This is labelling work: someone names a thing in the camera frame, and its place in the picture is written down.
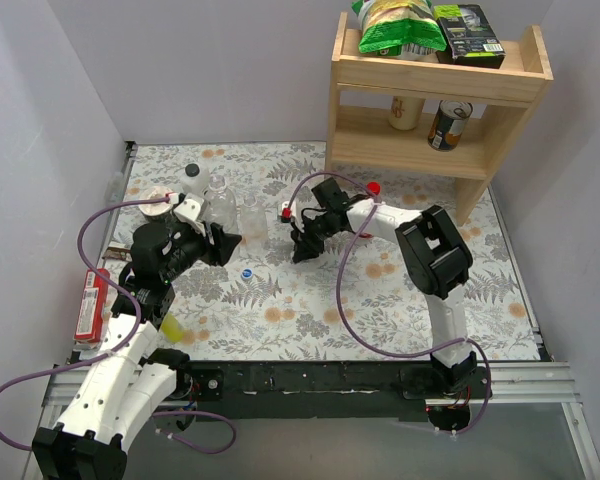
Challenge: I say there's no red bottle cap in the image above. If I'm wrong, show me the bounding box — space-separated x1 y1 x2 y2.
367 182 381 195

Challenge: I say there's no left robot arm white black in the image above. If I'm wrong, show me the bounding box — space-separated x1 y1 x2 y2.
32 222 242 479

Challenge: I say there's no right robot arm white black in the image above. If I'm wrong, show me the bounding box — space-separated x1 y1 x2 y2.
279 172 477 398

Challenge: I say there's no white square bottle black cap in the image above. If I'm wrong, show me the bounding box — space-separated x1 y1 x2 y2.
180 163 210 197

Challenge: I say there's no yellow squeeze bottle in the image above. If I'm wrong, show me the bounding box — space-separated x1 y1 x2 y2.
160 313 184 344

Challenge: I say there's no dark patterned jar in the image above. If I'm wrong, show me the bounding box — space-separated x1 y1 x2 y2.
138 185 179 223

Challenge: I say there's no brown snack bar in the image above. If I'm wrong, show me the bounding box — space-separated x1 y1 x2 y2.
102 242 131 262

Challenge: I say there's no floral table mat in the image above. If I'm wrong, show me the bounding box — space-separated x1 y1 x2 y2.
99 141 539 362

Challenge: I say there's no wooden shelf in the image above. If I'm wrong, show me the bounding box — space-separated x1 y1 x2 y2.
325 13 553 224

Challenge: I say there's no red flat box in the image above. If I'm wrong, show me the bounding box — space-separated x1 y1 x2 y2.
74 268 110 344

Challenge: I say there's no beige paper cup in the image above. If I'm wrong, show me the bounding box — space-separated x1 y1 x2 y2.
388 96 425 131

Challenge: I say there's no tin can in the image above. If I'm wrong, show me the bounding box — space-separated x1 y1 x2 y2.
427 100 473 152

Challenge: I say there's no green snack bag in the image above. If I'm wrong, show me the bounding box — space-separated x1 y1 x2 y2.
351 0 447 56

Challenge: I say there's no black green box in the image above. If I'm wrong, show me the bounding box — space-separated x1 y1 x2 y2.
433 4 506 69

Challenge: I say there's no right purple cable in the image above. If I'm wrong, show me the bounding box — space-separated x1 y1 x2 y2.
285 172 494 435

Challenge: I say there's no purple cable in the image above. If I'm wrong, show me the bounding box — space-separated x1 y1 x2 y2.
0 193 237 455
285 172 494 435

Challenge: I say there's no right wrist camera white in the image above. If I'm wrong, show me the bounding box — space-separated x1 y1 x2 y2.
278 201 293 223

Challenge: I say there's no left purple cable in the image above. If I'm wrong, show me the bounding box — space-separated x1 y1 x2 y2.
0 193 237 455

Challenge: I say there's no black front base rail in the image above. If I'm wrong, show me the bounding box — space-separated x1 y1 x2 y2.
167 361 491 422

